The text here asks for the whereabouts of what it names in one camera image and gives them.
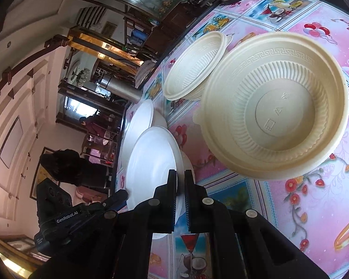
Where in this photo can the white foam bowl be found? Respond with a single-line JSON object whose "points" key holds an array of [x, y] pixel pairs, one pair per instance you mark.
{"points": [[143, 118], [155, 153]]}

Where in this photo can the framed landscape painting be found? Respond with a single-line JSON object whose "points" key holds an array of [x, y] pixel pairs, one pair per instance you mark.
{"points": [[39, 176]]}

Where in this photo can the large beige plastic bowl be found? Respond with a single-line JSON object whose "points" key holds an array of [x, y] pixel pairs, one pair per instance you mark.
{"points": [[275, 107]]}

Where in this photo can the small beige plastic bowl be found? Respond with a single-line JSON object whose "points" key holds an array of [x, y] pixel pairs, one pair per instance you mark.
{"points": [[188, 76]]}

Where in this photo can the person in black clothes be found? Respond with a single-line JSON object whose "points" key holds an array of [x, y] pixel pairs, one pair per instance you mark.
{"points": [[66, 166]]}

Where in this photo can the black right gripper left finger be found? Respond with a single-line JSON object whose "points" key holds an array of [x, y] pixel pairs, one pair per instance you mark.
{"points": [[157, 214]]}

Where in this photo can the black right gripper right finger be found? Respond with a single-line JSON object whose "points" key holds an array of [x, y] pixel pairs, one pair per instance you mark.
{"points": [[204, 214]]}

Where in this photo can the seated person in red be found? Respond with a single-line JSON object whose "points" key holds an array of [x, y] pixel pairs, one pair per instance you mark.
{"points": [[98, 124]]}

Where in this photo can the slim steel thermos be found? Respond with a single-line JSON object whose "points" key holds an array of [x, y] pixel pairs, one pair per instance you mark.
{"points": [[121, 88]]}

